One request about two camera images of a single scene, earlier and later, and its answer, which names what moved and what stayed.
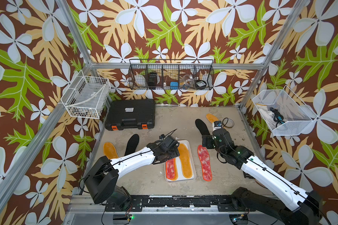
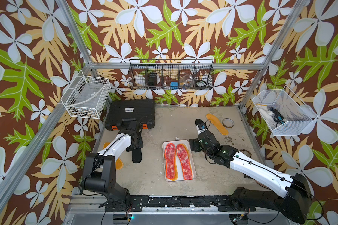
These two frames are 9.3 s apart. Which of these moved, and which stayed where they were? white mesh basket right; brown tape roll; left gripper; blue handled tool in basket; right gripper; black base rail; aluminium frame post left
Moved: right gripper; left gripper
Stayed: black base rail; brown tape roll; blue handled tool in basket; aluminium frame post left; white mesh basket right
